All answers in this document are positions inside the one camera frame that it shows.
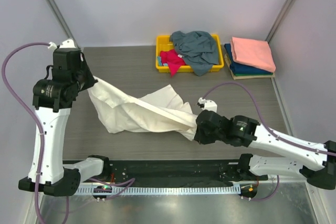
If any left aluminium corner post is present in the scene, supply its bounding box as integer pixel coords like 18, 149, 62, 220
45, 0, 74, 39

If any yellow plastic bin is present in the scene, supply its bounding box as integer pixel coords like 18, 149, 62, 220
155, 34, 225, 73

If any cream white t shirt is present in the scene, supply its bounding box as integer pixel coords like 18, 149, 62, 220
88, 77, 197, 141

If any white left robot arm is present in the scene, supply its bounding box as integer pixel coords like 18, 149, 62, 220
18, 48, 111, 197

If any light blue cloth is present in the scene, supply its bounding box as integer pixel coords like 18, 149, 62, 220
157, 56, 163, 67

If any magenta red t shirt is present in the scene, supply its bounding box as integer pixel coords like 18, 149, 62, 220
159, 49, 186, 77

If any grey blue t shirt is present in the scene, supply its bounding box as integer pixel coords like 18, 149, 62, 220
170, 31, 219, 76

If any white slotted cable duct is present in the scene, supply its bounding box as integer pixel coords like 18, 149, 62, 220
75, 184, 241, 196

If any aluminium corner post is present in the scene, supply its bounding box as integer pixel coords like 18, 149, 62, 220
45, 0, 74, 39
266, 0, 296, 43

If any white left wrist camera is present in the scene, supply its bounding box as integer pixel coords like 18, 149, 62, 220
48, 38, 79, 51

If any folded pink t shirt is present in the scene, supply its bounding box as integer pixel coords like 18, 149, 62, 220
230, 37, 276, 73

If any aluminium frame rail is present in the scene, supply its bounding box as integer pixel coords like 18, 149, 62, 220
31, 161, 320, 185

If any right aluminium corner post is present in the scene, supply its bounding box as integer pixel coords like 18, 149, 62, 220
266, 0, 296, 43

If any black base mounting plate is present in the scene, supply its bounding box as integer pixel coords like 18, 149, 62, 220
105, 159, 268, 188

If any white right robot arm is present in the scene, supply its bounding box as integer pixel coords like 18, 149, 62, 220
195, 110, 335, 190

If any folded navy blue t shirt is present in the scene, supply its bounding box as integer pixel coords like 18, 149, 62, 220
224, 44, 272, 75

